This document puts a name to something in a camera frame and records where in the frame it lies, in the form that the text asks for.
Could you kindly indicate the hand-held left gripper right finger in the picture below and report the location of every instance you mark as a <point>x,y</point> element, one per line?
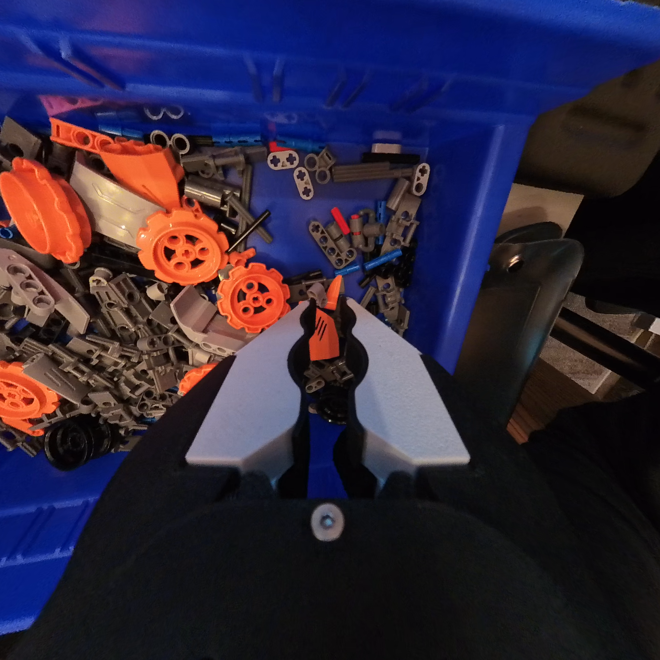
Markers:
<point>407,407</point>

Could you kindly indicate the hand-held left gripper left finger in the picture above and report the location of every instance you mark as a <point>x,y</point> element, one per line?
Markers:
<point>247,407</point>

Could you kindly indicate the pile of toy building parts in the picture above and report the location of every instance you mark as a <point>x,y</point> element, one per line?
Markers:
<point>129,330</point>

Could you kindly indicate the blue plastic bin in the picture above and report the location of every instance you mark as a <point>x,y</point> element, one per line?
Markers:
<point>453,232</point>

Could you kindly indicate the black plastic chair part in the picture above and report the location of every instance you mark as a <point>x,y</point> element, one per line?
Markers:
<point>521,319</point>

